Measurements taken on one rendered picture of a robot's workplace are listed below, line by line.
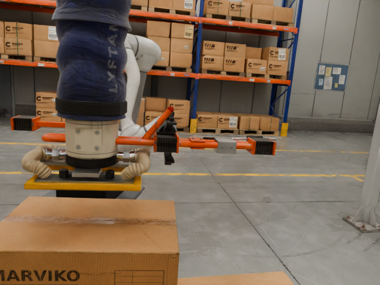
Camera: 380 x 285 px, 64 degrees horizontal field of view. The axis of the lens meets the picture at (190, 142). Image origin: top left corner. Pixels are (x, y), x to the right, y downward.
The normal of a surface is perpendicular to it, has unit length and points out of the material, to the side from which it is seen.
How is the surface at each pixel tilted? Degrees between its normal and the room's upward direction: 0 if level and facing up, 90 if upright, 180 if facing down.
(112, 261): 90
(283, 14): 91
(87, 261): 90
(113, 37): 109
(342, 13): 90
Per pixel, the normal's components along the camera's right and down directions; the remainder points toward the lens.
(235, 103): 0.18, 0.22
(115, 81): 0.88, -0.11
